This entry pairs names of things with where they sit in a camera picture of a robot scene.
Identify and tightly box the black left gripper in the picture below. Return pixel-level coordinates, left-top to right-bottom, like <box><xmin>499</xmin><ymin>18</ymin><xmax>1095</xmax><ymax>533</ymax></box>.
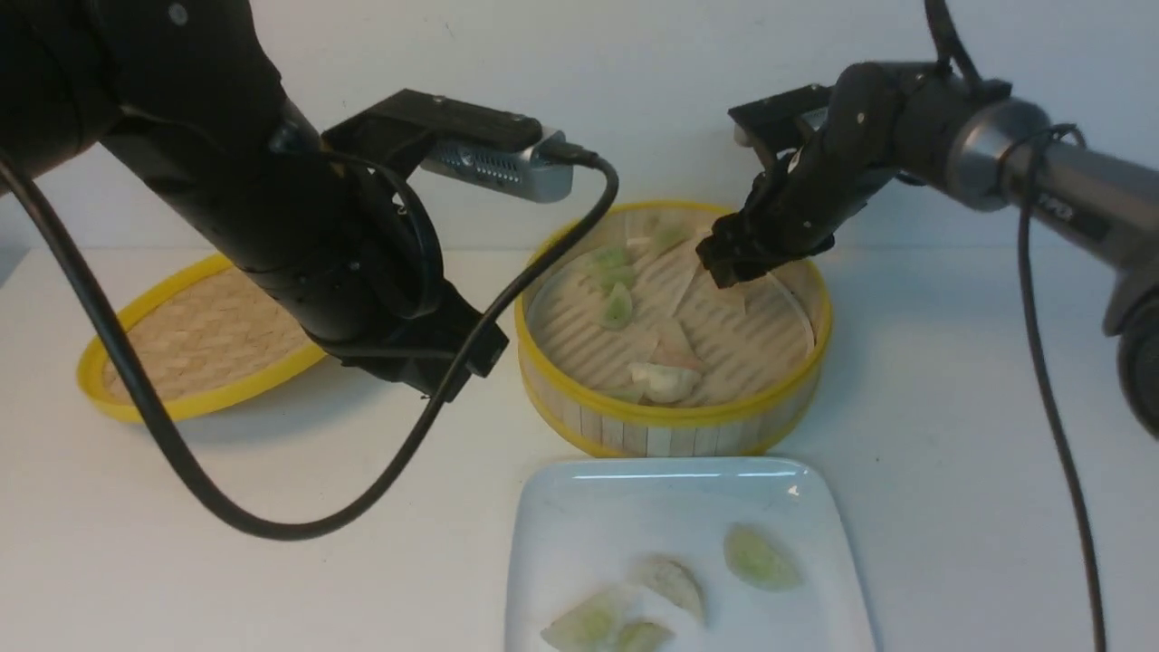
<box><xmin>308</xmin><ymin>281</ymin><xmax>482</xmax><ymax>397</ymax></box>

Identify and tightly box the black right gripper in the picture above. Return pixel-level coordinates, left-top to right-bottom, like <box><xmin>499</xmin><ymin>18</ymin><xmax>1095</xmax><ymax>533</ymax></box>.
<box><xmin>697</xmin><ymin>135</ymin><xmax>897</xmax><ymax>290</ymax></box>

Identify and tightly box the pink dumpling steamer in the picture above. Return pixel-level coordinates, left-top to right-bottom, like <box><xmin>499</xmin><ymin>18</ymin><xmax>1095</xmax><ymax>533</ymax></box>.
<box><xmin>649</xmin><ymin>318</ymin><xmax>704</xmax><ymax>372</ymax></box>

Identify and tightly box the green dumpling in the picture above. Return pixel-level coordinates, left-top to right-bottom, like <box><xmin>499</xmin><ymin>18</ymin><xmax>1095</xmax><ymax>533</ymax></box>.
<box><xmin>598</xmin><ymin>283</ymin><xmax>634</xmax><ymax>331</ymax></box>
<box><xmin>723</xmin><ymin>523</ymin><xmax>802</xmax><ymax>591</ymax></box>

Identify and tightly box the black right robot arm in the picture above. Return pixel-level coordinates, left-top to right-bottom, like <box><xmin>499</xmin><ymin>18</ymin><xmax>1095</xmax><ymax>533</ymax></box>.
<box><xmin>697</xmin><ymin>63</ymin><xmax>1158</xmax><ymax>433</ymax></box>

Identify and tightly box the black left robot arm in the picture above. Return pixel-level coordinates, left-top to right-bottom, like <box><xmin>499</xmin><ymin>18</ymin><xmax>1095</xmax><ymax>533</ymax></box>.
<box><xmin>1</xmin><ymin>1</ymin><xmax>481</xmax><ymax>395</ymax></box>

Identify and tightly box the white square plate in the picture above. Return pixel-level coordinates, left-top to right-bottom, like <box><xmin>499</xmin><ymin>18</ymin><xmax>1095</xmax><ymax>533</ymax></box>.
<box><xmin>503</xmin><ymin>457</ymin><xmax>879</xmax><ymax>651</ymax></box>

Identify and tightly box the pale green dumpling plate left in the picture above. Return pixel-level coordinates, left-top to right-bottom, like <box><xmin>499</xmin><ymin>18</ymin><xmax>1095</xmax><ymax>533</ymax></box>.
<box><xmin>540</xmin><ymin>585</ymin><xmax>637</xmax><ymax>651</ymax></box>

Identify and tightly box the white speckled dumpling on plate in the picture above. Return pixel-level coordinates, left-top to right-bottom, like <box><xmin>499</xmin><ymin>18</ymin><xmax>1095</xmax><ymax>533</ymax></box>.
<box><xmin>627</xmin><ymin>556</ymin><xmax>707</xmax><ymax>627</ymax></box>

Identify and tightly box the small green dumpling plate bottom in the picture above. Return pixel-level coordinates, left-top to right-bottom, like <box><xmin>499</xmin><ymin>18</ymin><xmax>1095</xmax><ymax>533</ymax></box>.
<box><xmin>614</xmin><ymin>620</ymin><xmax>675</xmax><ymax>652</ymax></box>

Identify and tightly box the green dumpling steamer upper left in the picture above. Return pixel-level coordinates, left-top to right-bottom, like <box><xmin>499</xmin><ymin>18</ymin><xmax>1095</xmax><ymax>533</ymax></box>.
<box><xmin>585</xmin><ymin>246</ymin><xmax>635</xmax><ymax>293</ymax></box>

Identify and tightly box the white steamer liner paper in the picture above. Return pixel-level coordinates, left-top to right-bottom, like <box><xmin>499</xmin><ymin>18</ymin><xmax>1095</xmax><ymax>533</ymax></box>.
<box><xmin>525</xmin><ymin>239</ymin><xmax>829</xmax><ymax>408</ymax></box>

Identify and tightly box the yellow rimmed bamboo steamer basket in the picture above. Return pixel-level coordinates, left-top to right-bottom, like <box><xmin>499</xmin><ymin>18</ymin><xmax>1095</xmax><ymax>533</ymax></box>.
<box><xmin>513</xmin><ymin>202</ymin><xmax>834</xmax><ymax>457</ymax></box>

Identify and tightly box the yellow rimmed woven steamer lid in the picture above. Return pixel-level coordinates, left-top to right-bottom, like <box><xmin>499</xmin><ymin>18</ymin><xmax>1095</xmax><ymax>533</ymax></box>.
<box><xmin>119</xmin><ymin>254</ymin><xmax>326</xmax><ymax>422</ymax></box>

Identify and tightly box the white dumpling in steamer front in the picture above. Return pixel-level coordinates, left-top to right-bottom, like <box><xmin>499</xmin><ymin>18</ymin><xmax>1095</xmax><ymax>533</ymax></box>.
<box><xmin>627</xmin><ymin>362</ymin><xmax>704</xmax><ymax>405</ymax></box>

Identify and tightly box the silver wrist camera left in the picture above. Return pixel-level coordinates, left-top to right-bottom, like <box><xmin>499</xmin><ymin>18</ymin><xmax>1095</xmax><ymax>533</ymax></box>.
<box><xmin>420</xmin><ymin>129</ymin><xmax>574</xmax><ymax>204</ymax></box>

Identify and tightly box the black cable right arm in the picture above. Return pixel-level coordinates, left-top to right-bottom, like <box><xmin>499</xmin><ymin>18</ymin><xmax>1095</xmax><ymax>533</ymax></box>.
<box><xmin>924</xmin><ymin>0</ymin><xmax>1107</xmax><ymax>652</ymax></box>

